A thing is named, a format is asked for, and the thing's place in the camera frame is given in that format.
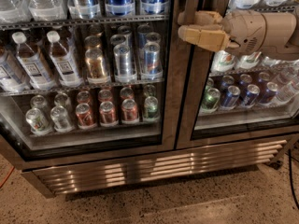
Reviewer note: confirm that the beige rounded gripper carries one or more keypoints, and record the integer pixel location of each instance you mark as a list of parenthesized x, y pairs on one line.
[(246, 30)]

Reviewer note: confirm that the glass fridge door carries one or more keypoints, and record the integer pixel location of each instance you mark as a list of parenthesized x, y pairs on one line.
[(88, 26), (275, 112)]

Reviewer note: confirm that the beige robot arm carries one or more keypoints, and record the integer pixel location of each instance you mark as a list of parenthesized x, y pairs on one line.
[(283, 35)]

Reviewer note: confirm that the steel fridge vent grille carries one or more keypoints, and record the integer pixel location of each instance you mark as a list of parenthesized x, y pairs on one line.
[(105, 174)]

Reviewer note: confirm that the white tall can right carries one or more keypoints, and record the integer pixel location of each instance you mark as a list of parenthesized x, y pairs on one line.
[(223, 61)]

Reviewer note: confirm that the blue silver energy can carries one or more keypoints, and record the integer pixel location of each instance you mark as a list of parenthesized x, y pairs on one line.
[(151, 67)]

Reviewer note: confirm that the blue can right compartment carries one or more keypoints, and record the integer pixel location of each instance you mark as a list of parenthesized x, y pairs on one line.
[(229, 99)]

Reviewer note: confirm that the green can right compartment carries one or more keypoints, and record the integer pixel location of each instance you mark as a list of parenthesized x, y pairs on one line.
[(210, 100)]

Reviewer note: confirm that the silver drink can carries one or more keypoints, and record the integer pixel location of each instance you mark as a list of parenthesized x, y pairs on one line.
[(125, 68)]

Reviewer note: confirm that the green soda can left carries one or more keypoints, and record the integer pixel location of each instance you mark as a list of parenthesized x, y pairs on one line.
[(151, 109)]

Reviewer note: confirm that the red soda can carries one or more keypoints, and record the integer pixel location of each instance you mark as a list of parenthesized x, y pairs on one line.
[(129, 111), (86, 119), (108, 115)]

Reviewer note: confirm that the gold drink can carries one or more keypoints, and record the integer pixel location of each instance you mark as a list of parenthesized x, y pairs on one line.
[(98, 69)]

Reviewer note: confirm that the tea bottle white cap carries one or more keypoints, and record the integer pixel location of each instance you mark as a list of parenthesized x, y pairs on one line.
[(33, 62), (64, 60)]

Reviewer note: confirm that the clear water bottle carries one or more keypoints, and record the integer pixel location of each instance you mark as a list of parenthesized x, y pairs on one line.
[(48, 10)]

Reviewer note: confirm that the silver soda can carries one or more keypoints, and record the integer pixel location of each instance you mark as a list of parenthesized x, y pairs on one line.
[(62, 121)]

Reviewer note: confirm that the white green soda can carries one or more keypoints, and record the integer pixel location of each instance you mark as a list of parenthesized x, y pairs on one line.
[(40, 124)]

